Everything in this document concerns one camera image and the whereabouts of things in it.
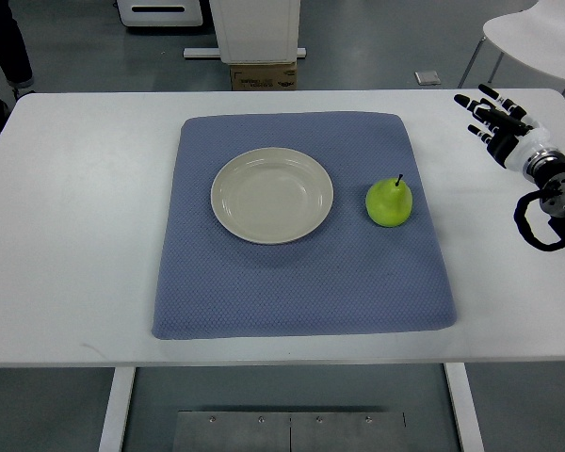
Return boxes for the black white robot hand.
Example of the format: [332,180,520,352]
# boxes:
[454,84,554,174]

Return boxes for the green pear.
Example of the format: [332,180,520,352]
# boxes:
[365,174,413,228]

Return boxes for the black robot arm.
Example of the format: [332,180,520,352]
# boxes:
[513,156,565,252]

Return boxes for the beige round plate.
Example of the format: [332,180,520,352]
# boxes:
[210,147,334,245]

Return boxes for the small grey floor tile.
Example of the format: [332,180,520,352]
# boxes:
[414,71,442,86]

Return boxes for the white chair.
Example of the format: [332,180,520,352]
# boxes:
[458,1,565,95]

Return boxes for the blue textured mat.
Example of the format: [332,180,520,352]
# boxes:
[153,112,457,340]

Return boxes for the right white table leg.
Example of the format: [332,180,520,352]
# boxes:
[444,363,485,452]

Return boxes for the white table leg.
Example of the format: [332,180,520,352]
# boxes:
[98,367,136,452]
[444,363,485,452]

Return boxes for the cardboard box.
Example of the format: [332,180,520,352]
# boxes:
[230,62,298,91]

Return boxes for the white cabinet on stand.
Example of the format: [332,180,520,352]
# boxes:
[184,0,307,65]

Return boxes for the white appliance with slot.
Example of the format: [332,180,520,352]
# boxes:
[116,0,203,27]

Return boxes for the left white table leg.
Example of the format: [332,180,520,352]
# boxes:
[98,367,136,452]

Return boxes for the person leg dark trousers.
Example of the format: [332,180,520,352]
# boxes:
[0,1,34,89]

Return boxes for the black cable loop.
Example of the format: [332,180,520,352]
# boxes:
[513,189,565,251]

